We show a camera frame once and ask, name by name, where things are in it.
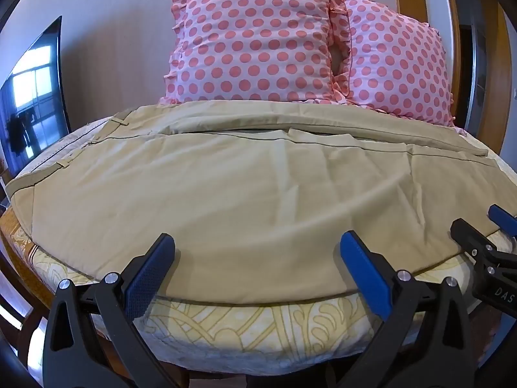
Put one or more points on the black flat screen television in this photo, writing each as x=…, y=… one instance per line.
x=36, y=109

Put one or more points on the large pink polka dot pillow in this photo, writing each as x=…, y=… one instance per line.
x=250, y=44

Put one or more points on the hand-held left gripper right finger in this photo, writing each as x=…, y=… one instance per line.
x=363, y=270

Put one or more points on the beige pants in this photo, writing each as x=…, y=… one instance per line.
x=242, y=210

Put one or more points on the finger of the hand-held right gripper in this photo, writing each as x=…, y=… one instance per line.
x=505, y=220
x=468, y=234

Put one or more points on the yellow patterned bed sheet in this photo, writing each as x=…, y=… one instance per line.
x=226, y=327

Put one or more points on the small pink polka dot pillow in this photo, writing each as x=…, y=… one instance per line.
x=398, y=60

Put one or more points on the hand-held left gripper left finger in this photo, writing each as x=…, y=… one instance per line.
x=147, y=279

